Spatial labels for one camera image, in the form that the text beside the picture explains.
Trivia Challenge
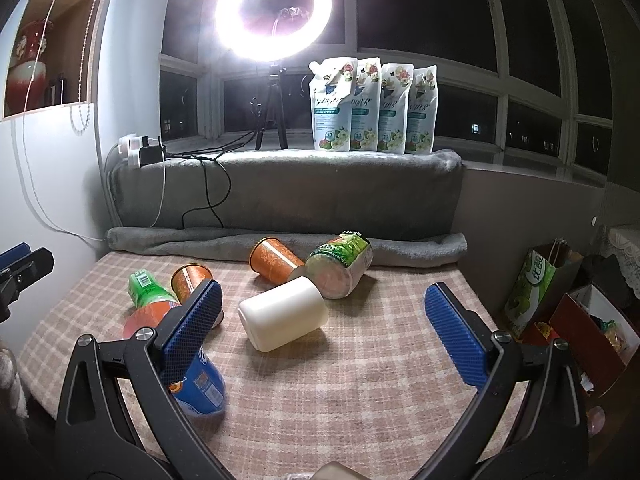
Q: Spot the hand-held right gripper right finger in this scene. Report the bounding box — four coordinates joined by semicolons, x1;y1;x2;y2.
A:
424;282;591;480

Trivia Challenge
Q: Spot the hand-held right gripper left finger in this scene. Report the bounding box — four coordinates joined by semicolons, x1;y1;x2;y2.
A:
54;279;224;480

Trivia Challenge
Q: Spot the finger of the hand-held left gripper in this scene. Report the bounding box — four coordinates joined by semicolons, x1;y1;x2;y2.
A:
0;242;55;322

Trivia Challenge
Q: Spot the white plastic cup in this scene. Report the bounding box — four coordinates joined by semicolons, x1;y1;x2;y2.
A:
237;276;330;352

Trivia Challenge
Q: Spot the blue printed cup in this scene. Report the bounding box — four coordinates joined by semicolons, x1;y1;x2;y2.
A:
167;344;227;417

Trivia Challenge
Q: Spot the small orange patterned paper cup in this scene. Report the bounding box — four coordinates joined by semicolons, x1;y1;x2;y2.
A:
171;264;225;329

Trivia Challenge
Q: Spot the large orange patterned paper cup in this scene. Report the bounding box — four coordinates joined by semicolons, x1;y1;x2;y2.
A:
249;236;307;283

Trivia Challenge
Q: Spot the green label plastic cup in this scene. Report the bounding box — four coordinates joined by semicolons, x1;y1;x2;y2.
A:
305;231;375;300

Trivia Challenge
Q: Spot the green paper bag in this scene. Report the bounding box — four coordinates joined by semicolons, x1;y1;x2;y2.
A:
502;242;585;342

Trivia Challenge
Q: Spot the rolled grey blanket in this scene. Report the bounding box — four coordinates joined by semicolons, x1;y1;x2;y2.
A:
106;226;468;268

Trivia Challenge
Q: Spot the pale fuzzy cloth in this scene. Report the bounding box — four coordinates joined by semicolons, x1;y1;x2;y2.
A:
0;348;32;418

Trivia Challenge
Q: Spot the checked pink tablecloth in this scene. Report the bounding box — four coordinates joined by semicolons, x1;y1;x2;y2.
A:
19;250;532;467

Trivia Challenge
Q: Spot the red cardboard box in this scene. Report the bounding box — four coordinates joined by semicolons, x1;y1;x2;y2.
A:
549;284;640;402

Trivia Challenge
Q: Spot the white power strip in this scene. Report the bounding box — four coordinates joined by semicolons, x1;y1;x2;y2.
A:
116;133;167;169

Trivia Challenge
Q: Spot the black charger plug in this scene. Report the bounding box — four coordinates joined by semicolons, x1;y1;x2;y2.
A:
138;144;167;166

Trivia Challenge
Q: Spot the white lace cloth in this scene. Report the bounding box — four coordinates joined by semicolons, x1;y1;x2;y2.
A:
599;226;640;288

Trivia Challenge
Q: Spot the red and white vase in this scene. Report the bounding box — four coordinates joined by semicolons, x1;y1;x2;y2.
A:
7;19;54;116

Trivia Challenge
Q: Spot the white floral refill pouch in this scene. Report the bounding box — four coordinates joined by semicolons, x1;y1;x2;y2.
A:
377;62;415;155
406;65;439;155
349;58;385;153
308;57;359;152

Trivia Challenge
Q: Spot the black tripod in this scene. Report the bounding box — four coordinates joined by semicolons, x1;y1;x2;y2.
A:
254;61;290;151

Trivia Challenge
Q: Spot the short white cable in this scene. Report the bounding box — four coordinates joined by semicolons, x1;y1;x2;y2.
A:
150;160;168;228

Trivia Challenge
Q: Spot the long white cable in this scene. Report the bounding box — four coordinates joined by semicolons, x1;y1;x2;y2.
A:
9;0;105;242

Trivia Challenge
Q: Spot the black cable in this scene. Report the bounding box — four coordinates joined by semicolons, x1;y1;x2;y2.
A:
164;146;261;229

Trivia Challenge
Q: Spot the white bead cord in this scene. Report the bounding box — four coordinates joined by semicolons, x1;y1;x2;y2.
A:
69;0;112;136

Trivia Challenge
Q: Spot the wooden wall shelf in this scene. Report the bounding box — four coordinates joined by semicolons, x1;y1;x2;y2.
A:
2;0;110;122

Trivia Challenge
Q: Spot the window frame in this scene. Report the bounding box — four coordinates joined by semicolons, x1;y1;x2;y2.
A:
159;0;615;190

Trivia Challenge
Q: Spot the ring light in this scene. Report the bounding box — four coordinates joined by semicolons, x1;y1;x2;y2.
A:
214;0;334;61

